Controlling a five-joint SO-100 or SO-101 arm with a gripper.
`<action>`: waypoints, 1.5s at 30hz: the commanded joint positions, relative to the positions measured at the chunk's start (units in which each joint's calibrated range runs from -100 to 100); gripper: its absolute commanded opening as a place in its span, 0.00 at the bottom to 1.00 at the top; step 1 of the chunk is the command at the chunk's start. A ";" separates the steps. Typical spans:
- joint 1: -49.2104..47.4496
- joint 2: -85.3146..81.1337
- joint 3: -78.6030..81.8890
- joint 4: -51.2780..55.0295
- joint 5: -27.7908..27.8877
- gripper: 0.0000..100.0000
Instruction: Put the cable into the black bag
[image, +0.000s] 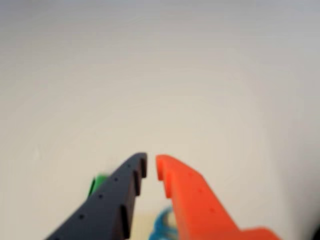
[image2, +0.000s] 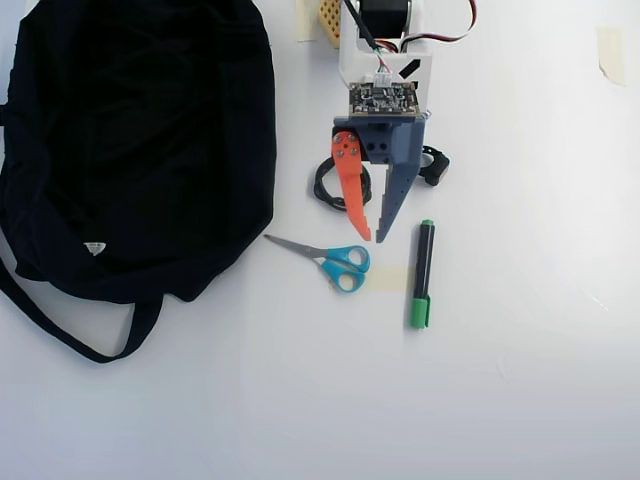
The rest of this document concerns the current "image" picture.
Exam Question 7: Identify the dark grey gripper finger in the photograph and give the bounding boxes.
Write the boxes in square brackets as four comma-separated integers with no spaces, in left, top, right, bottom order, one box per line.
[46,151,148,240]

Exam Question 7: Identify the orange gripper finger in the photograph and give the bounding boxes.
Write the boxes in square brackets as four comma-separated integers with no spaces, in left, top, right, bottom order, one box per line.
[155,154,281,240]

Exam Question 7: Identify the green and black marker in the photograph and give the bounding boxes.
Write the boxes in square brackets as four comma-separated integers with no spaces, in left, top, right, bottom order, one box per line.
[87,174,110,198]

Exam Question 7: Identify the blue-handled scissors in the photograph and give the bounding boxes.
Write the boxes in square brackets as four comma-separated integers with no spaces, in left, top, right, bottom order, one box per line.
[149,205,180,240]

